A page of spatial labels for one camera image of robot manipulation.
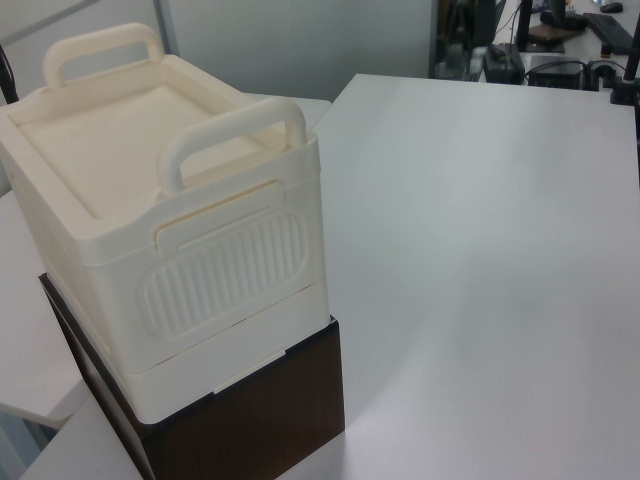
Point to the cream plastic cabinet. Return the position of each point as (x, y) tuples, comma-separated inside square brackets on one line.
[(150, 150)]

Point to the dark brown wooden drawer box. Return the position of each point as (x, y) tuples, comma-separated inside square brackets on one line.
[(250, 415)]

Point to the black electronics box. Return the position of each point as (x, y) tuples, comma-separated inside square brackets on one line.
[(502, 62)]

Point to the black monitor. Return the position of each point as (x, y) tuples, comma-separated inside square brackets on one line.
[(485, 20)]

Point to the black mini computer box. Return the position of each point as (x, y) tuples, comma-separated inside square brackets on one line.
[(557, 74)]

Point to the black monitor stand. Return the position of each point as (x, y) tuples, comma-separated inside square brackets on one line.
[(524, 25)]

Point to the brown wooden board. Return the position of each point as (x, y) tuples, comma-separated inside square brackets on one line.
[(550, 32)]

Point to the black keyboard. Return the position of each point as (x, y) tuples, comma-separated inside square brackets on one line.
[(612, 30)]

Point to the black computer mouse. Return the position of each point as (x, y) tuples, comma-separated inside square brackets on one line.
[(611, 7)]

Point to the grey wall corner post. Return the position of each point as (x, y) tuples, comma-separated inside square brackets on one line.
[(167, 25)]

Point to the black clamp camera mount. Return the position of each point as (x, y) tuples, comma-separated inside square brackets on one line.
[(622, 92)]

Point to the black camera pole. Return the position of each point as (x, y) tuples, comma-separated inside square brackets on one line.
[(6, 75)]

